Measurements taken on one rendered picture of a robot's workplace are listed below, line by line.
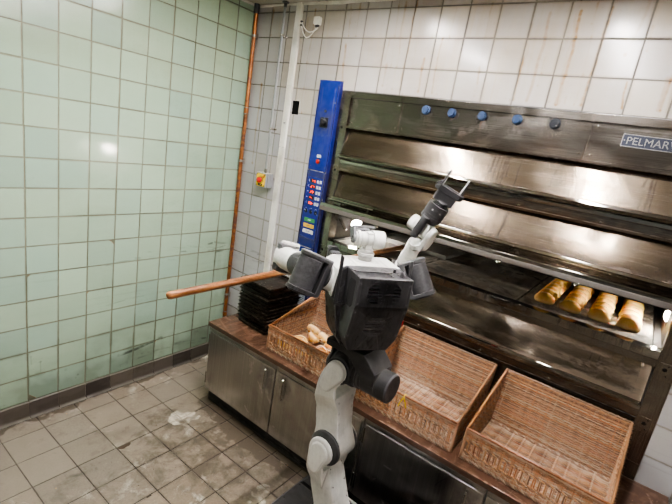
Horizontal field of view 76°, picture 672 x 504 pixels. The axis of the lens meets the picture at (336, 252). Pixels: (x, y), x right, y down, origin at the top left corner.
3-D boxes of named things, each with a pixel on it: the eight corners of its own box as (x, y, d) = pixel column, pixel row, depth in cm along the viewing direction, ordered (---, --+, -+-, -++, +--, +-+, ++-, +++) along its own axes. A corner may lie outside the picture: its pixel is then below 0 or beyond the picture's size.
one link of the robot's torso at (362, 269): (414, 362, 156) (435, 268, 147) (324, 364, 144) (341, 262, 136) (381, 326, 183) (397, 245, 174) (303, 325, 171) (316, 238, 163)
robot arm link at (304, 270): (299, 285, 163) (315, 294, 151) (279, 277, 159) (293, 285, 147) (312, 257, 163) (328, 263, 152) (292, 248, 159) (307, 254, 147)
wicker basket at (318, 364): (315, 327, 293) (321, 288, 286) (387, 361, 262) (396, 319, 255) (263, 348, 253) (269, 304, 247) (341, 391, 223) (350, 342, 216)
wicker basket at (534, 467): (492, 413, 226) (506, 366, 219) (615, 474, 194) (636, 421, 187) (455, 457, 188) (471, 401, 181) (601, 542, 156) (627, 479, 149)
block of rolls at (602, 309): (554, 281, 272) (556, 273, 271) (643, 308, 246) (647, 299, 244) (531, 300, 224) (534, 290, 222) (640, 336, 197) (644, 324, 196)
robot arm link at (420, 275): (426, 290, 176) (437, 288, 163) (405, 297, 175) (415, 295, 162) (417, 263, 178) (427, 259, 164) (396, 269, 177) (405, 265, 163)
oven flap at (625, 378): (321, 277, 286) (332, 249, 287) (638, 405, 188) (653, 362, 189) (317, 276, 283) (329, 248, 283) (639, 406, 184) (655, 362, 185)
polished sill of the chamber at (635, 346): (332, 245, 287) (333, 239, 286) (658, 356, 187) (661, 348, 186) (326, 246, 282) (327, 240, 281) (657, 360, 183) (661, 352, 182)
